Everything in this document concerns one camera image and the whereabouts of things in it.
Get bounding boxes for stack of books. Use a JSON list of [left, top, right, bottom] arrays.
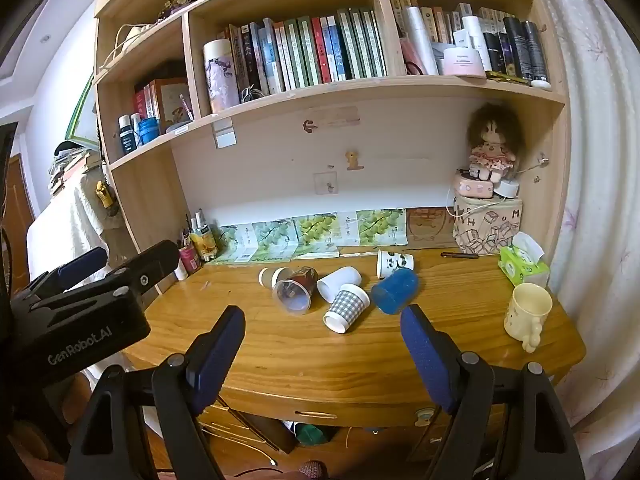
[[47, 141, 104, 197]]

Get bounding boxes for brown paper cup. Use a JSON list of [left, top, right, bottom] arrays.
[[257, 266, 296, 290]]

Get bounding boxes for grey white label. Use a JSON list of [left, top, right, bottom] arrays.
[[212, 117, 236, 150]]

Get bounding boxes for row of pale spine books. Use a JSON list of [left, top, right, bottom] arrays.
[[390, 0, 516, 43]]

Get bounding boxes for red spine books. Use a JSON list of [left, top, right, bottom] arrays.
[[132, 82, 160, 126]]

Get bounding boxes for green framed picture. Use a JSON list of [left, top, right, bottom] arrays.
[[64, 72, 99, 144]]

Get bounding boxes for plain white cup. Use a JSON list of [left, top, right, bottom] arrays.
[[316, 266, 362, 305]]

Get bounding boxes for wooden desk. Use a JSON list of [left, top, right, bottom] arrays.
[[122, 247, 587, 466]]

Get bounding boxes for tall black cosmetic bottle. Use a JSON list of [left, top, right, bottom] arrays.
[[502, 17, 527, 81]]

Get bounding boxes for brown haired rag doll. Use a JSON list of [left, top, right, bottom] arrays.
[[466, 102, 526, 183]]

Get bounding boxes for row of green spine books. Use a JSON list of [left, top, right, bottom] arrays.
[[227, 7, 388, 96]]

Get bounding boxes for red pen holder cup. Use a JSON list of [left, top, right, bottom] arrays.
[[177, 242, 203, 275]]

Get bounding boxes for brown picture box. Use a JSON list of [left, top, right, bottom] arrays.
[[150, 78, 194, 126]]

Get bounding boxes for yellow print bottle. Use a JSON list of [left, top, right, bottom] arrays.
[[190, 229, 219, 263]]

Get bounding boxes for cream ceramic mug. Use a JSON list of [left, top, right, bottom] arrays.
[[504, 282, 553, 352]]

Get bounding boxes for white charger cable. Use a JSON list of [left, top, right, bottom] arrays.
[[446, 187, 506, 220]]

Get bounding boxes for white curtain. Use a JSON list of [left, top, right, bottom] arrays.
[[525, 0, 640, 461]]

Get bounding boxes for wooden bookshelf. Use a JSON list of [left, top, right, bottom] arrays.
[[92, 0, 573, 293]]

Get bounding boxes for dark red clear cup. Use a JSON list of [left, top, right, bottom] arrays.
[[271, 266, 320, 317]]

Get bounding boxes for tall white tube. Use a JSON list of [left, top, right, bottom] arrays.
[[404, 6, 439, 76]]

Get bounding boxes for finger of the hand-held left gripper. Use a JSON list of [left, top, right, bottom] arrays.
[[11, 247, 109, 306], [30, 240, 180, 325]]

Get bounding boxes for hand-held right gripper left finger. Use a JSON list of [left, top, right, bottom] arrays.
[[64, 305, 247, 480]]

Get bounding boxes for white floral flask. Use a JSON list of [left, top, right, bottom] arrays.
[[202, 39, 241, 113]]

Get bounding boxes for green tissue box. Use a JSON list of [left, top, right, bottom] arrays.
[[497, 232, 551, 288]]

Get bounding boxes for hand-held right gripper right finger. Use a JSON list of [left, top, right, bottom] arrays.
[[400, 304, 586, 480]]

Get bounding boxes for pink pouch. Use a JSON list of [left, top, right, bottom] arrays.
[[399, 37, 426, 77]]

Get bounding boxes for white pink cream jar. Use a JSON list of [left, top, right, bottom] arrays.
[[442, 46, 487, 79]]

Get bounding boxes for white cosmetic bottle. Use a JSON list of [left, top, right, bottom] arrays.
[[460, 16, 494, 72]]

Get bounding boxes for blue jar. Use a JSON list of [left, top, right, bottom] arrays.
[[137, 118, 161, 147]]

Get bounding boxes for white panda print cup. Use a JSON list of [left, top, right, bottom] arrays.
[[376, 249, 416, 279]]

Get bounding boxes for brown paper bag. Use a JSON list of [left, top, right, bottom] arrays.
[[405, 207, 457, 250]]

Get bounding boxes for white cloth cover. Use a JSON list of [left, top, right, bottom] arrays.
[[26, 177, 123, 283]]

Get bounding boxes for black bottle white cap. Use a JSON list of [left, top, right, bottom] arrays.
[[521, 21, 552, 87]]

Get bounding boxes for green leaf print box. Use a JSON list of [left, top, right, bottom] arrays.
[[252, 218, 297, 259], [291, 212, 340, 253], [355, 208, 407, 247], [212, 224, 261, 264]]

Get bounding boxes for letter print cardboard box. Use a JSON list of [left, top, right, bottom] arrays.
[[452, 195, 524, 255]]

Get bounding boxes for blue plastic cup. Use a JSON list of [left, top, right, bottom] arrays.
[[371, 268, 420, 316]]

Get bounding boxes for grey checkered paper cup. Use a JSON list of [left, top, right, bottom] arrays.
[[322, 284, 371, 335]]

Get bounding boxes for patterned handbag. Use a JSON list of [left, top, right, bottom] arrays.
[[156, 0, 208, 24]]

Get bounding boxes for white bag with cord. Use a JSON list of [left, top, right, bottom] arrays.
[[97, 22, 153, 72]]

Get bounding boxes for pink small device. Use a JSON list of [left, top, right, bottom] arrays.
[[454, 170, 496, 200]]

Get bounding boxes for short black cosmetic bottle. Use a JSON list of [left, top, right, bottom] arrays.
[[482, 32, 507, 73]]

